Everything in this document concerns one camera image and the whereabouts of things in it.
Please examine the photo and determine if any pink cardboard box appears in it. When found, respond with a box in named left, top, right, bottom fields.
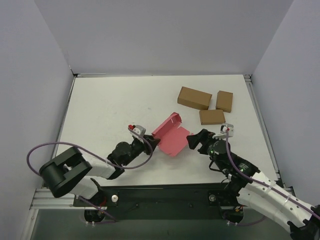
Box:
left=152, top=112, right=192, bottom=157

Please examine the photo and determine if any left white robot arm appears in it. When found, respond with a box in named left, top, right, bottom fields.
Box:
left=39, top=134, right=161, bottom=206

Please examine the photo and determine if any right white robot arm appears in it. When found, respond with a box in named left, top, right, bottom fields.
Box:
left=186, top=125, right=320, bottom=240

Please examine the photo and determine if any brown cardboard box front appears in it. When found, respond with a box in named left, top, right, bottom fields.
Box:
left=199, top=109, right=226, bottom=125

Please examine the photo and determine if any small brown box right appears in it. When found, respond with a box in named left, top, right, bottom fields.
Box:
left=215, top=90, right=233, bottom=113

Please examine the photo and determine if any large brown cardboard box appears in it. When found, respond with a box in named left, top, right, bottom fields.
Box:
left=177, top=86, right=212, bottom=110

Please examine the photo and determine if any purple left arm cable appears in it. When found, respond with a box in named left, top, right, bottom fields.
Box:
left=26, top=126, right=153, bottom=177

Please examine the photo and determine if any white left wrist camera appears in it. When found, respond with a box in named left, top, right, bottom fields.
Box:
left=128, top=124, right=146, bottom=138

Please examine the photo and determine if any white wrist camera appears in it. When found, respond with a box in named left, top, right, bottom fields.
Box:
left=128, top=124, right=146, bottom=138
left=220, top=123, right=234, bottom=138

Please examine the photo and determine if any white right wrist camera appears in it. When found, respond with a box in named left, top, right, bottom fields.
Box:
left=220, top=123, right=234, bottom=138

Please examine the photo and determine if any aluminium frame rail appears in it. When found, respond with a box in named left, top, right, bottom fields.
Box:
left=31, top=183, right=238, bottom=209

